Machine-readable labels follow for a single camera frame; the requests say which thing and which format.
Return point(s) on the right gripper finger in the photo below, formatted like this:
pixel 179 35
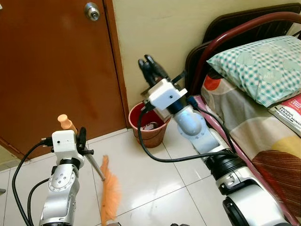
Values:
pixel 154 67
pixel 144 70

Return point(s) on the orange broom with metal shaft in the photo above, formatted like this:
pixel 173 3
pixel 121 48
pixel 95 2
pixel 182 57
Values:
pixel 110 193

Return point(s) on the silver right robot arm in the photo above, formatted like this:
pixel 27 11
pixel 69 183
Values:
pixel 235 179

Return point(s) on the white crumpled paper scrap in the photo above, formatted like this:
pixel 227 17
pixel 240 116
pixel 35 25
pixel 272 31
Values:
pixel 151 126

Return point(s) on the red plastic waste bin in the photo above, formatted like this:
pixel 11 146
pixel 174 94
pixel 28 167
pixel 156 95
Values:
pixel 153 136

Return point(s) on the brown wooden door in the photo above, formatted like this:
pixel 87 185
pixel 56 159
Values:
pixel 51 70

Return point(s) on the red and white book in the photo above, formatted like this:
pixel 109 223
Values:
pixel 289 115

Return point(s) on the silver round door knob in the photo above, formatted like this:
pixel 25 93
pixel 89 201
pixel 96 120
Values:
pixel 92 11

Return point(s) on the patterned bed sheet mattress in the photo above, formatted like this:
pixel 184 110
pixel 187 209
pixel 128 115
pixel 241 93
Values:
pixel 244 125

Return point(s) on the dark wooden bed headboard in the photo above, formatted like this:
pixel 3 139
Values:
pixel 244 19

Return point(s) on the green checked pillow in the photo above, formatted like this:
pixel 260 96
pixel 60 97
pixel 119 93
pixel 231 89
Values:
pixel 263 66

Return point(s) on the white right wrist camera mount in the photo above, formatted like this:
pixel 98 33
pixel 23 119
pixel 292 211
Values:
pixel 164 95

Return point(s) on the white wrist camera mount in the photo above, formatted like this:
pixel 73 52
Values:
pixel 164 95
pixel 64 142

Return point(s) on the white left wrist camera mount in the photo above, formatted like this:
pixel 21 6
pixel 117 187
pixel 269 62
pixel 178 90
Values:
pixel 64 142

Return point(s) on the red metal bed frame tube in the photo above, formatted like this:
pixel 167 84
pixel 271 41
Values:
pixel 244 27

